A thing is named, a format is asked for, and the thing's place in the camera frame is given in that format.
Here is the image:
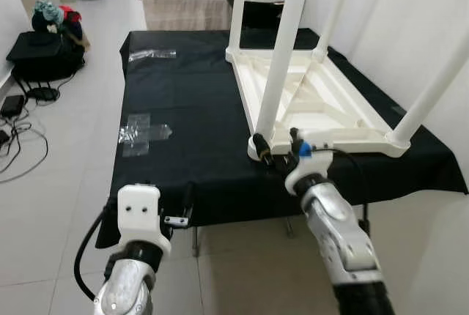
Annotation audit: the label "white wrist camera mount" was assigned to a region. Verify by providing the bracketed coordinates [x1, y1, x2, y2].
[117, 185, 174, 259]
[284, 130, 335, 196]

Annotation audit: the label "beige striped cloth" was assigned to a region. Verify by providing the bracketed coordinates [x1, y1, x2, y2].
[143, 0, 236, 32]

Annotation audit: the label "black round bowl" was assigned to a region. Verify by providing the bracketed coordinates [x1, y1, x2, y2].
[224, 0, 287, 31]

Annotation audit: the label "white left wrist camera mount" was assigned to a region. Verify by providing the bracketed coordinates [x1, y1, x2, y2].
[117, 185, 174, 259]

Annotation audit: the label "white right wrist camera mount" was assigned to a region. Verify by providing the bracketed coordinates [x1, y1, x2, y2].
[284, 130, 335, 196]

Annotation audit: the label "tangled black floor cables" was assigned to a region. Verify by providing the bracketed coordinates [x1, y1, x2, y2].
[0, 81, 51, 185]

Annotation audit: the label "black tablecloth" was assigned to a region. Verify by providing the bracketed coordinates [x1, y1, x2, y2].
[95, 28, 469, 251]

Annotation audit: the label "metal table leg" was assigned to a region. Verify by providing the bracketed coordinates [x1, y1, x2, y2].
[190, 227, 201, 258]

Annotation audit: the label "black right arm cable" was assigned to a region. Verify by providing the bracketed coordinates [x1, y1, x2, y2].
[311, 148, 372, 236]

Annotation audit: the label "black case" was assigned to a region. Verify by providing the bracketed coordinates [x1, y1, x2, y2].
[6, 29, 86, 82]

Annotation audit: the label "white plastic children table top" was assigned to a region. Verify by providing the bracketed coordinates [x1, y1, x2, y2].
[225, 45, 412, 164]

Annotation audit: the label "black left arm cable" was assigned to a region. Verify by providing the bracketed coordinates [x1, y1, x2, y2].
[73, 209, 122, 303]

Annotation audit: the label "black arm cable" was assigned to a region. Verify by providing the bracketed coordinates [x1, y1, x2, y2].
[311, 148, 372, 236]
[73, 209, 122, 303]

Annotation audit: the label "black oval floor object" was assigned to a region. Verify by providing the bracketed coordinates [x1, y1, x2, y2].
[26, 86, 60, 104]

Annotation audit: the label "clear plastic bag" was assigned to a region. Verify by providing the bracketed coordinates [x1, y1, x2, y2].
[117, 114, 174, 159]
[128, 49, 177, 63]

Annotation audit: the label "black power adapter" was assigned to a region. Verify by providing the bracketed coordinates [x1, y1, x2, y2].
[0, 94, 27, 120]

